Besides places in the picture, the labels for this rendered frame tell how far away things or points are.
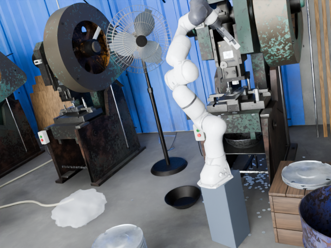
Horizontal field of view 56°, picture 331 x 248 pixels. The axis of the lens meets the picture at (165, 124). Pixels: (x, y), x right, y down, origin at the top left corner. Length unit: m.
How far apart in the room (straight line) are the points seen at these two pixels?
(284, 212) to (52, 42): 2.19
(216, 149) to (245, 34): 0.89
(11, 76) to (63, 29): 1.89
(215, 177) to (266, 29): 0.92
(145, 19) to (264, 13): 1.19
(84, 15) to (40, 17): 2.05
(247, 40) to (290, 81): 1.40
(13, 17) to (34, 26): 0.44
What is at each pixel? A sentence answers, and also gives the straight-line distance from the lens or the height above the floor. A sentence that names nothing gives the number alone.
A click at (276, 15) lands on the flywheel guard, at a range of 1.99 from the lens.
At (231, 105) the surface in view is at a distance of 2.40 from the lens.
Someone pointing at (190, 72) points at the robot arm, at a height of 1.11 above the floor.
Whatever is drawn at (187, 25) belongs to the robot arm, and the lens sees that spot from 1.93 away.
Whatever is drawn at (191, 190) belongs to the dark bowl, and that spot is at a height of 0.04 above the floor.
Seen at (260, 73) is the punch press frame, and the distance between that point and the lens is 2.65.
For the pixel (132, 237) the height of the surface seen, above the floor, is 0.31.
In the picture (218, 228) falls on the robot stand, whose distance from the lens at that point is 2.06.
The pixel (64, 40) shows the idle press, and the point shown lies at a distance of 2.89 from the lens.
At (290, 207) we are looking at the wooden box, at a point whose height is 0.26.
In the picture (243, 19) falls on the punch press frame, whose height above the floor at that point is 1.29.
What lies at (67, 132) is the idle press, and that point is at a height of 0.57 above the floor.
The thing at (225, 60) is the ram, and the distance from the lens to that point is 2.42.
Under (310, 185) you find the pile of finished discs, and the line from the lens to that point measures 1.90.
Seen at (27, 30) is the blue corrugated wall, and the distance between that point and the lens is 5.35.
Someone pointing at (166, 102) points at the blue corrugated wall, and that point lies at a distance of 4.09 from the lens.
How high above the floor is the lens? 1.36
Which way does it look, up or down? 17 degrees down
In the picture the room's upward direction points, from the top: 13 degrees counter-clockwise
